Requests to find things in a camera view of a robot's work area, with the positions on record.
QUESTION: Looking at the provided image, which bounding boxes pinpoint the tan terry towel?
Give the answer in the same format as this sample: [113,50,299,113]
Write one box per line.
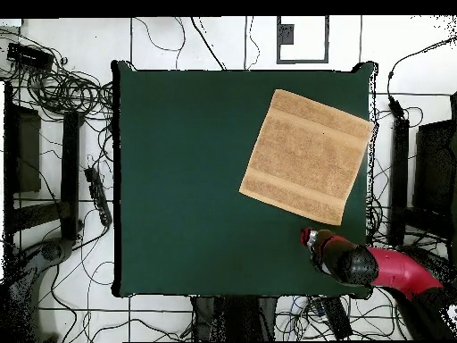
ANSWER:
[237,88,375,227]

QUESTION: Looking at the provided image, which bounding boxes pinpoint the dark flat panel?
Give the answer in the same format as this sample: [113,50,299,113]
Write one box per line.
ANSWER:
[4,103,43,195]
[412,119,457,215]

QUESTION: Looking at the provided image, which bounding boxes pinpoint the wide black power strip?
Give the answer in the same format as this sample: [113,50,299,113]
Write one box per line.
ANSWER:
[319,296,354,340]

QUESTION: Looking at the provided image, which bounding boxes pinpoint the black bar stand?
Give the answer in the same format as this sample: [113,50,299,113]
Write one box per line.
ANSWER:
[12,111,85,242]
[387,117,411,247]

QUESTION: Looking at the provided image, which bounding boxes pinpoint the dark green table cloth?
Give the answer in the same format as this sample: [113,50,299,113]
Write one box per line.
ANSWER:
[111,59,378,299]

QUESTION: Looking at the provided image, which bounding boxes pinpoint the grey stand base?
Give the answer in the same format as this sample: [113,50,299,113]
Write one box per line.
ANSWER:
[6,237,78,342]

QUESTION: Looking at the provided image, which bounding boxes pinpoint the black box device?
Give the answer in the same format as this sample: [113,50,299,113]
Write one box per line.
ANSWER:
[5,41,55,71]

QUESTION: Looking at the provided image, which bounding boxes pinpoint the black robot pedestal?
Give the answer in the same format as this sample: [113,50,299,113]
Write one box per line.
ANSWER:
[191,296,278,342]

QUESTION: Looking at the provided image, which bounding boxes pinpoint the black cable with adapter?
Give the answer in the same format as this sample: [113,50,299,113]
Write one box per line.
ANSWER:
[386,34,457,120]

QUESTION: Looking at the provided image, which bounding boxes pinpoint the thin black cable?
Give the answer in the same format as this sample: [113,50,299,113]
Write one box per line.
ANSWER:
[133,16,187,71]
[245,16,262,71]

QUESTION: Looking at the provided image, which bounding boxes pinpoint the grey rectangular floor frame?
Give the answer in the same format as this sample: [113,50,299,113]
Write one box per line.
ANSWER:
[276,15,330,65]

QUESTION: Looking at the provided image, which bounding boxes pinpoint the long black cable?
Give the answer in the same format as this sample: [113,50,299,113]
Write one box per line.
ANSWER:
[189,16,229,71]

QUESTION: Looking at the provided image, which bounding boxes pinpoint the tangled black cables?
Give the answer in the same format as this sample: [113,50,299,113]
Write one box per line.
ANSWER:
[0,28,115,122]

